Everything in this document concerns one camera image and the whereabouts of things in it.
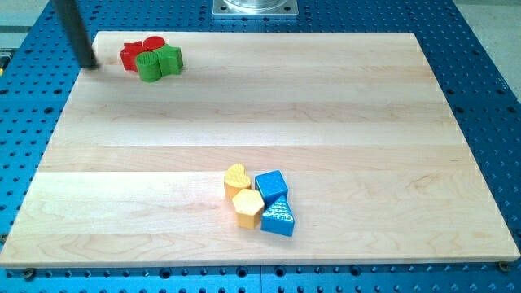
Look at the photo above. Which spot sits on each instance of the yellow hexagon block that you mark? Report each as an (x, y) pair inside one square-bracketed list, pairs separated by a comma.
[(248, 206)]

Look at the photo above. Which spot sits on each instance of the green cylinder block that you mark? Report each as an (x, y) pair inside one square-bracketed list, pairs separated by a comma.
[(148, 66)]

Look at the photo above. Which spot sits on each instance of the black cylindrical stylus tool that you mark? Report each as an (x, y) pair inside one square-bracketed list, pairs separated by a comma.
[(69, 16)]

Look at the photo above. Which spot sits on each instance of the blue cube block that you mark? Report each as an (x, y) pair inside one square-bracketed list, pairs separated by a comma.
[(271, 186)]

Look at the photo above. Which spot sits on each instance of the green star block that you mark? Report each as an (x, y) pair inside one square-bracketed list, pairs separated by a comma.
[(170, 59)]

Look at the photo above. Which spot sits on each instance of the blue triangle block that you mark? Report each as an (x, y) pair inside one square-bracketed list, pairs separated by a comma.
[(278, 218)]

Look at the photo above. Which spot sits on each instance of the red star block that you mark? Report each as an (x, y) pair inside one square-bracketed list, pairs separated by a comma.
[(129, 53)]

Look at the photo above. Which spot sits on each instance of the yellow heart block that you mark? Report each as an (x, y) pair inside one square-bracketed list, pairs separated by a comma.
[(235, 180)]

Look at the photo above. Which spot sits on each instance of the red cylinder block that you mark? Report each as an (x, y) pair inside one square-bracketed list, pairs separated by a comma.
[(153, 43)]

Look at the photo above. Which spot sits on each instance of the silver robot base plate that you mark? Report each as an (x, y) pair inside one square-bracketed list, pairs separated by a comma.
[(254, 7)]

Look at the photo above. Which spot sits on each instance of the light wooden board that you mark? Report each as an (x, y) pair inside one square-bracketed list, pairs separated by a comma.
[(376, 165)]

